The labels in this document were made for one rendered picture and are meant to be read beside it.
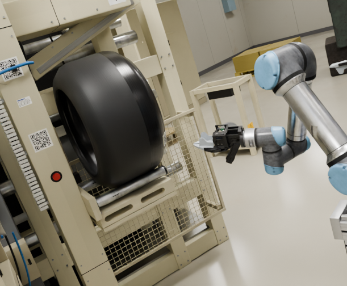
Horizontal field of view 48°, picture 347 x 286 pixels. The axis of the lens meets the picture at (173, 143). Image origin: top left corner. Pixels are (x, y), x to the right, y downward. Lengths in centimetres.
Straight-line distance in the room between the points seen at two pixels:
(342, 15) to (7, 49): 566
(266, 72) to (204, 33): 1114
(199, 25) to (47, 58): 1046
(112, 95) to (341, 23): 548
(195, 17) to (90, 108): 1083
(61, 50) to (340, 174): 141
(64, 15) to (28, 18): 16
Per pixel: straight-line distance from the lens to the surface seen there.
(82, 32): 209
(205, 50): 1230
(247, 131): 152
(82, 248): 176
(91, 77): 154
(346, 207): 159
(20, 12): 190
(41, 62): 202
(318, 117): 129
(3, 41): 161
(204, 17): 1260
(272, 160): 154
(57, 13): 193
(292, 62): 134
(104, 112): 147
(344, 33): 670
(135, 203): 167
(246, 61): 898
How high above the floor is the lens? 145
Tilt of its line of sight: 15 degrees down
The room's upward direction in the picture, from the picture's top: 18 degrees counter-clockwise
